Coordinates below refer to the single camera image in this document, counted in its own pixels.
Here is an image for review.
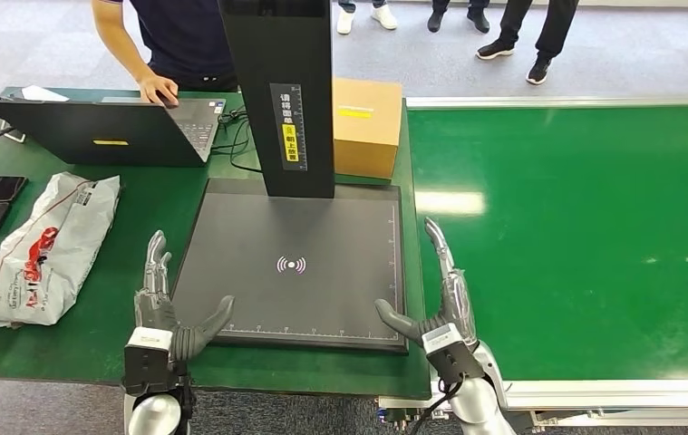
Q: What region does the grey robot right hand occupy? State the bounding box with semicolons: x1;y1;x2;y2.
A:
374;217;480;350

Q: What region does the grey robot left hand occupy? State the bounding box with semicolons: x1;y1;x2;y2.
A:
133;230;237;362

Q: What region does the white red-printed plastic mailer package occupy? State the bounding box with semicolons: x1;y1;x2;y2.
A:
0;172;121;330

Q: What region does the green conveyor belt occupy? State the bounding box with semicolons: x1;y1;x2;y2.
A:
406;105;688;382

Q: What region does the brown cardboard delivery box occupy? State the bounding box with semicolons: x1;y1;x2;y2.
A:
332;78;404;180

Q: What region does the green table mat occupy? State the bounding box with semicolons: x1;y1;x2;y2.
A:
0;86;432;400

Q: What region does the black scanner base platform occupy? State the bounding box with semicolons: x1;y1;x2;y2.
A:
170;177;410;355

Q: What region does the black laptop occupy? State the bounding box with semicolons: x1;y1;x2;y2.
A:
0;97;228;168

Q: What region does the white paper sheet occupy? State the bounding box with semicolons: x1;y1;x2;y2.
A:
20;84;71;102

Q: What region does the black scanner column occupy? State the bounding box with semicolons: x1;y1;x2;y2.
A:
217;0;336;199

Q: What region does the person with black shoes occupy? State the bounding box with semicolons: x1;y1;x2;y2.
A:
426;0;492;34

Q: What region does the person with black sneakers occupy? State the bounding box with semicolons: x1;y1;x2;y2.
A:
476;0;581;86

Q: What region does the person with white shoes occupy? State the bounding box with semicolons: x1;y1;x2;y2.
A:
335;0;400;35

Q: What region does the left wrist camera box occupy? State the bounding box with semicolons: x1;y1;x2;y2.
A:
123;326;175;396

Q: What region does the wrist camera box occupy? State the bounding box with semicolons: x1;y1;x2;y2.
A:
422;324;487;386
123;326;175;396

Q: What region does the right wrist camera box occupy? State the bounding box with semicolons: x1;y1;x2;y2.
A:
422;324;487;386

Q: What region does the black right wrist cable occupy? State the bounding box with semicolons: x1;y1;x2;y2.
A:
408;379;465;435

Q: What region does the aluminium conveyor frame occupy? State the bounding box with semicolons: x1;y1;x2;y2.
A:
378;94;688;429

